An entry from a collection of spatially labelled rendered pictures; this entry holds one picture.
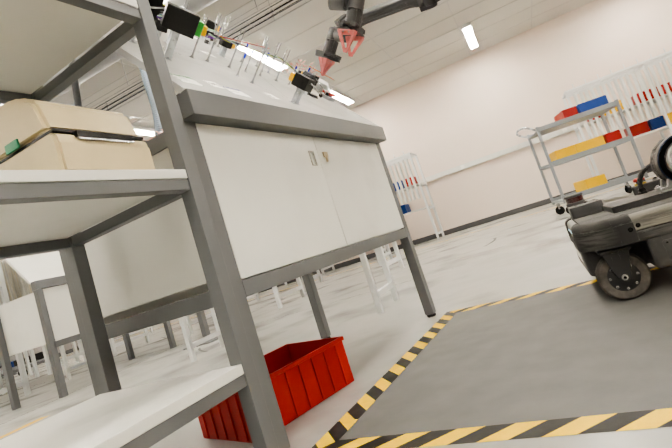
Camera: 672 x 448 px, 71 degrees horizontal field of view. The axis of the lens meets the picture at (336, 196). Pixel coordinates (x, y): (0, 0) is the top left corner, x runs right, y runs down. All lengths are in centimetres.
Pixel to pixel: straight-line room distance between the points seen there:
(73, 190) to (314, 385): 88
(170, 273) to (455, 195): 900
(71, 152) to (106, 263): 54
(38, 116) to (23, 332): 354
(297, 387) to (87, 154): 83
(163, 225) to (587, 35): 962
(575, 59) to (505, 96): 137
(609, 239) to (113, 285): 139
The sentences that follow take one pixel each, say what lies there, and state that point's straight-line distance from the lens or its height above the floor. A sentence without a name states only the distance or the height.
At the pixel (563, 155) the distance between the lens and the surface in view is 560.
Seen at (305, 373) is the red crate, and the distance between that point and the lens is 143.
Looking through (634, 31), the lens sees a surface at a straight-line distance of 1043.
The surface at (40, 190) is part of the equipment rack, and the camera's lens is 86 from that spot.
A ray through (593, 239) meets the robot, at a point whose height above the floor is 20.
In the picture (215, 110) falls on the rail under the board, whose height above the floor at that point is 82.
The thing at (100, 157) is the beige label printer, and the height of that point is 70.
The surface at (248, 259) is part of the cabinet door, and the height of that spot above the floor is 44.
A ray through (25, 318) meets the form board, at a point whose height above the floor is 64.
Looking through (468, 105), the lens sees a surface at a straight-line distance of 1011.
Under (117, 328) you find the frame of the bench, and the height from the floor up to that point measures 38.
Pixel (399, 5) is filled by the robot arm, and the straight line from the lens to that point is 202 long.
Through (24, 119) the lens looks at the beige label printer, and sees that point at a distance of 102.
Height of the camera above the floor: 40
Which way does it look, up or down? 6 degrees up
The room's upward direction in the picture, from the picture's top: 18 degrees counter-clockwise
